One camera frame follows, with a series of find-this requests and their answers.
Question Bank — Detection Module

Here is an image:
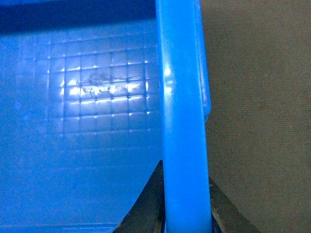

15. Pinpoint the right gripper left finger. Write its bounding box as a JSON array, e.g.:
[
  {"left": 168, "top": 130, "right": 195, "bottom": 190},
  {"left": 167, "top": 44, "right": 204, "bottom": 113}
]
[{"left": 114, "top": 160, "right": 166, "bottom": 233}]

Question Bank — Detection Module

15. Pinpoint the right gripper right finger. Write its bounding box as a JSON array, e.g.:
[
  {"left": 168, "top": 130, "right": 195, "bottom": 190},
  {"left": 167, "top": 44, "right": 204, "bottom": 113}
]
[{"left": 209, "top": 178, "right": 260, "bottom": 233}]

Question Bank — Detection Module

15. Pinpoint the large blue plastic crate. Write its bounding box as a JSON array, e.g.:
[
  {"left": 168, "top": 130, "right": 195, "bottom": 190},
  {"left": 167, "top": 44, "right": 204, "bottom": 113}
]
[{"left": 0, "top": 0, "right": 212, "bottom": 233}]

